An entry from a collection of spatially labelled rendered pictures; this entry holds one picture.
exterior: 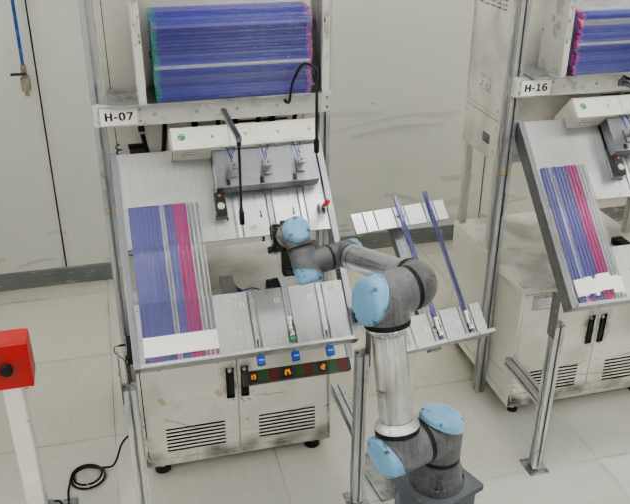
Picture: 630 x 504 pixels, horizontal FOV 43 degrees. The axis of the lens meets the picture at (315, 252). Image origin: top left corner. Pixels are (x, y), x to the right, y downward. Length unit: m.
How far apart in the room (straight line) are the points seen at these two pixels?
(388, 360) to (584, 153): 1.41
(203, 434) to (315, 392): 0.44
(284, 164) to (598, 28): 1.20
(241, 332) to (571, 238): 1.20
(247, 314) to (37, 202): 2.04
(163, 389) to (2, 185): 1.78
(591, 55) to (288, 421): 1.72
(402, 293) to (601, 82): 1.48
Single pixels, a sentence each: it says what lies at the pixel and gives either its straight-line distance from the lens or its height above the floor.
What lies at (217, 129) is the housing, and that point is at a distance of 2.63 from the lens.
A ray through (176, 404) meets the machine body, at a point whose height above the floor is 0.33.
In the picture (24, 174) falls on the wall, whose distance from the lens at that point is 4.26.
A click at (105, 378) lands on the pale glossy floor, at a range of 3.68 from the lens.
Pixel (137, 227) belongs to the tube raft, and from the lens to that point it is 2.56.
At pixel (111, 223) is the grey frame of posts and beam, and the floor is 0.96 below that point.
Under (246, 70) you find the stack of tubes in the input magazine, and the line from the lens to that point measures 2.57.
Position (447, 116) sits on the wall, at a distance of 4.56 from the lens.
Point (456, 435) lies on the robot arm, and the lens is 2.14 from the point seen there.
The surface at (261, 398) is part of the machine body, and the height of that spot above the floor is 0.30.
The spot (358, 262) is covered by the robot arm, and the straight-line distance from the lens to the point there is 2.19.
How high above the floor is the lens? 2.09
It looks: 27 degrees down
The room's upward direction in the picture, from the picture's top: straight up
